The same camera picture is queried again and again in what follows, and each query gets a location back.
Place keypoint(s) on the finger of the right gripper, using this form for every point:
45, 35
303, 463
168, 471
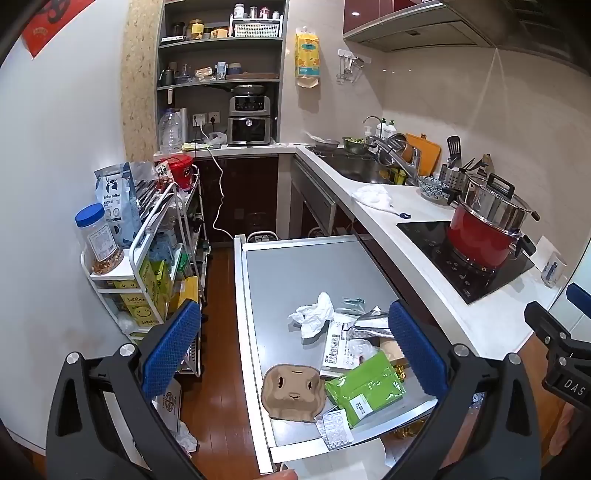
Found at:
579, 298

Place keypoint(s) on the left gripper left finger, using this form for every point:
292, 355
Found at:
102, 423

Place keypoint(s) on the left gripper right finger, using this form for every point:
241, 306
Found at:
484, 425

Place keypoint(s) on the brown paper cup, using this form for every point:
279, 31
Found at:
392, 351

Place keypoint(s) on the green plastic pouch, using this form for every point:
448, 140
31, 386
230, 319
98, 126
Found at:
367, 389

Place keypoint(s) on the large silver foil wrapper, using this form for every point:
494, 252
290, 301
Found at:
373, 324

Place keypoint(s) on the white medicine box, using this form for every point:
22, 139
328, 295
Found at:
336, 360

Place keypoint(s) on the green white plastic wrapper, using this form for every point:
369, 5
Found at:
353, 306

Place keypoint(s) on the brown cardboard cup carrier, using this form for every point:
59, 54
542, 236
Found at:
293, 393

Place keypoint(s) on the white paper towel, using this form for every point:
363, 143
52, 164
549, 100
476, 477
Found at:
312, 318

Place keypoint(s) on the gold foil packet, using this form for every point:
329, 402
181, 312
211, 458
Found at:
401, 372

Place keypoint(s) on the clear plastic bag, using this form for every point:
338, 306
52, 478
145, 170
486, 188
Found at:
362, 349

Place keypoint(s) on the chrome kitchen faucet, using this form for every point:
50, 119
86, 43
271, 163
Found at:
396, 151

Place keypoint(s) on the steel kitchen sink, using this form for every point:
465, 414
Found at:
362, 168

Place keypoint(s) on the white mug blue print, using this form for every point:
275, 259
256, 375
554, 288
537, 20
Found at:
553, 270

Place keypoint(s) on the red cooking pot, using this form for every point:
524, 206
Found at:
477, 241

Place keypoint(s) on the yellow green tea boxes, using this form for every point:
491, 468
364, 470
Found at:
156, 280

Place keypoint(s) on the blister pill pack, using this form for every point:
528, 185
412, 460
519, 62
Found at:
334, 429

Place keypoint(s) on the steel utensil holder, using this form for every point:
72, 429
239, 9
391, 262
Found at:
453, 177

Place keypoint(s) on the clear jar blue lid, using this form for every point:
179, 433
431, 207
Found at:
98, 239

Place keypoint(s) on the blue patterned bowl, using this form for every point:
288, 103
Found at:
431, 189

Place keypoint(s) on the black slotted spatula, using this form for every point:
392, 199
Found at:
455, 152

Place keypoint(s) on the orange cutting board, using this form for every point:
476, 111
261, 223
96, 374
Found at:
430, 152

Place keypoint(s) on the white cloth on counter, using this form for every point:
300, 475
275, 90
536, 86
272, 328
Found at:
375, 196

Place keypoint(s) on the blue white coffee bag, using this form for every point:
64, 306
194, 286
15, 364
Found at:
115, 190

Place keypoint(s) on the red instant noodle cup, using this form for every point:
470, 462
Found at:
178, 167

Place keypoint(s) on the large clear water bottle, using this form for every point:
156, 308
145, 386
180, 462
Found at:
170, 132

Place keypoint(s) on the range hood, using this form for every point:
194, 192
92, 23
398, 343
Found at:
397, 25

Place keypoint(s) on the yellow hanging bag dispenser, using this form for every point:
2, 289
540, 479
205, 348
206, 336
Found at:
307, 58

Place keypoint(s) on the white rolling wire cart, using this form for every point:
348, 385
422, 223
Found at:
173, 229

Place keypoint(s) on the wall hook rack utensils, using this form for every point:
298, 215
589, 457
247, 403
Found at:
351, 66

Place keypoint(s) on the grey wall shelf unit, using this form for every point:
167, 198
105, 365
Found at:
207, 48

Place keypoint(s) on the red fu wall decoration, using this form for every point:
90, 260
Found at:
49, 20

